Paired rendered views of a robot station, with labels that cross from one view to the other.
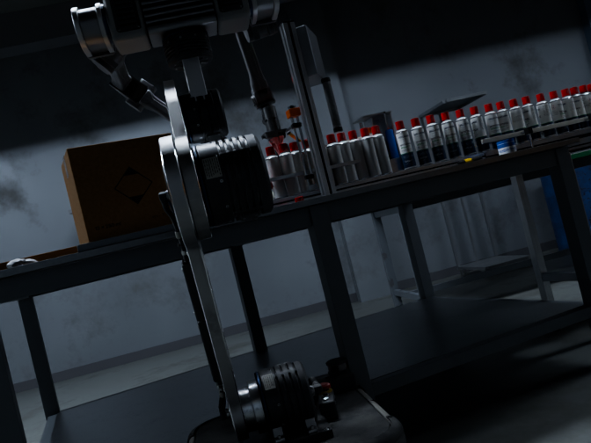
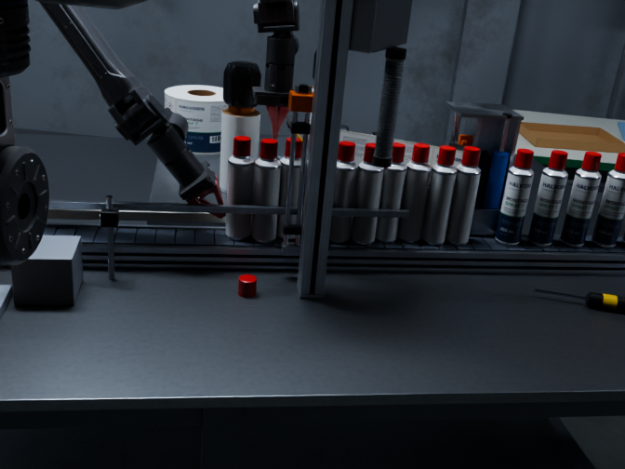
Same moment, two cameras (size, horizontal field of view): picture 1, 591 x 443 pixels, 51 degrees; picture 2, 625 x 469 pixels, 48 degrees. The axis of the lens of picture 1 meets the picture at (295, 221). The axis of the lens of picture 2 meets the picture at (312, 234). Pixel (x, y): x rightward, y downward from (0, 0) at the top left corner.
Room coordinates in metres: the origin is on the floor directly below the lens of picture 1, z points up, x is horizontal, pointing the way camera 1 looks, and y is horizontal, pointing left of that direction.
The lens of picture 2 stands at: (1.07, -0.33, 1.46)
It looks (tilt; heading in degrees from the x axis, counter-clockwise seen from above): 23 degrees down; 9
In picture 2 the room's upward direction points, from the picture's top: 5 degrees clockwise
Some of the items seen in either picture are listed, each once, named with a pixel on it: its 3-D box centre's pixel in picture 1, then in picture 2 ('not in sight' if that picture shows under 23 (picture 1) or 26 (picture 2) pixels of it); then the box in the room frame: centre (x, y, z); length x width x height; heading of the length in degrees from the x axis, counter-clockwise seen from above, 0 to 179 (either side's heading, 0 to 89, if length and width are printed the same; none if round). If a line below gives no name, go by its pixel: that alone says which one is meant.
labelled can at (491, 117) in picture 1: (493, 127); not in sight; (2.69, -0.94, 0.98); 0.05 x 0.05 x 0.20
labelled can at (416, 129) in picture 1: (419, 141); (549, 198); (2.56, -0.59, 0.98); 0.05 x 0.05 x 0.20
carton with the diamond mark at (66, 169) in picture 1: (125, 192); not in sight; (1.86, 0.48, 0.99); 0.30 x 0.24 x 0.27; 115
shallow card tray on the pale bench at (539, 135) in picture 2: not in sight; (569, 137); (3.87, -0.83, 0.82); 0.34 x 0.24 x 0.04; 104
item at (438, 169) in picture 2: (369, 152); (440, 195); (2.48, -0.36, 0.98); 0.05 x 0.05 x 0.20
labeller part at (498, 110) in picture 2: (371, 117); (483, 110); (2.61, -0.42, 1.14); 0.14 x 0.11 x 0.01; 109
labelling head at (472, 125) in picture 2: (379, 146); (473, 168); (2.60, -0.42, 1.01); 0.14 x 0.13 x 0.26; 109
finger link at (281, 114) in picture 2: (274, 145); (270, 115); (2.47, 0.01, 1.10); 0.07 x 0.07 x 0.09; 18
